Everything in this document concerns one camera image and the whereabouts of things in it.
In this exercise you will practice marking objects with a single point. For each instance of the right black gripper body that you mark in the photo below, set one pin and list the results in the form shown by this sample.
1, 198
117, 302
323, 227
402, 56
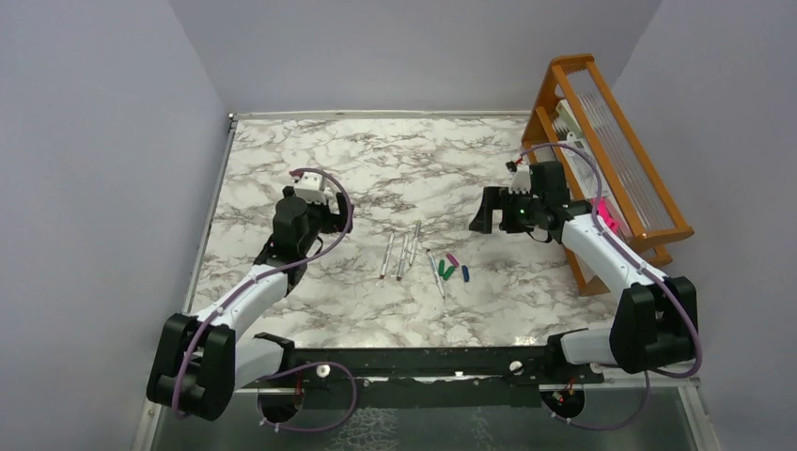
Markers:
506, 213

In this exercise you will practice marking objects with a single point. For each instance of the orange wooden rack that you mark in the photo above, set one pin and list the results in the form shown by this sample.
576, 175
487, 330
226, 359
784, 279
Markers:
650, 213

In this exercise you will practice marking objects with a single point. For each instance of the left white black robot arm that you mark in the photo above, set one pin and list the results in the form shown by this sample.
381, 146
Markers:
199, 363

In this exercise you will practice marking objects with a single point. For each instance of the silver pen green tip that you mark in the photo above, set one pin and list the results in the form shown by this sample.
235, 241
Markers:
438, 280

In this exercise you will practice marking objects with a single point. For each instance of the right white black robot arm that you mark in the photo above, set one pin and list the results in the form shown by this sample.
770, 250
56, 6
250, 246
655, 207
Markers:
655, 324

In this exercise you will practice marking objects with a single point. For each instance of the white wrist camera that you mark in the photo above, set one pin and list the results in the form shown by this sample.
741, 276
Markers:
311, 188
521, 181

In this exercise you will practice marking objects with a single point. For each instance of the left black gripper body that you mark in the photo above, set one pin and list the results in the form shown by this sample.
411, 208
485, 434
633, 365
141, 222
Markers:
333, 211

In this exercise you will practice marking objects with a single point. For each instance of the white package in rack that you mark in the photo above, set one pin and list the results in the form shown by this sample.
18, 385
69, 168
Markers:
570, 133

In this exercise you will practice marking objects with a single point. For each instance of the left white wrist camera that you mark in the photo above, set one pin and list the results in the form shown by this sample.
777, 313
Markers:
311, 188

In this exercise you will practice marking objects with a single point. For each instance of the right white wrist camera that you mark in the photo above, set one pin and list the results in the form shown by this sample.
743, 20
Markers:
521, 181

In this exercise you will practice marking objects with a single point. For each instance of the pink pen cap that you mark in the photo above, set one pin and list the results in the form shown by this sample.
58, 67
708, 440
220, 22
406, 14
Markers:
454, 262

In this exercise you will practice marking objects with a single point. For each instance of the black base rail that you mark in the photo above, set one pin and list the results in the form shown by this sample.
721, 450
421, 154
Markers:
410, 378

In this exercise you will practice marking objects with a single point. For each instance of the silver pen red tip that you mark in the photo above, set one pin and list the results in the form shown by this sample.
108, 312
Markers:
403, 257

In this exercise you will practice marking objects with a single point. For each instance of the pink item in rack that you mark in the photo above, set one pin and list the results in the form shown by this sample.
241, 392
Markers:
611, 215

